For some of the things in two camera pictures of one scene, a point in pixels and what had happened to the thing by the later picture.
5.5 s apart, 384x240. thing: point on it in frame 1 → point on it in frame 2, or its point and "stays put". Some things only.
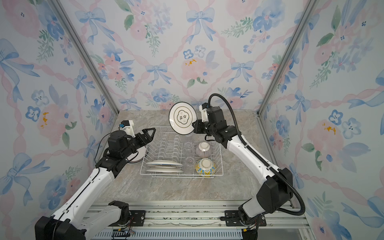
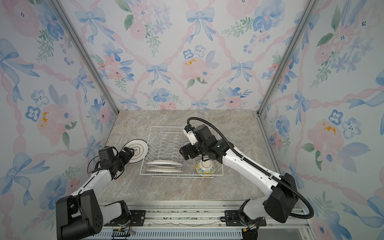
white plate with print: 165,170 stays put
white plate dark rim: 181,116 → 141,148
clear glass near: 189,161 stays put
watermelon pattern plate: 166,162 stays put
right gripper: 197,126 → 189,148
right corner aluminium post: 308,6 stays put
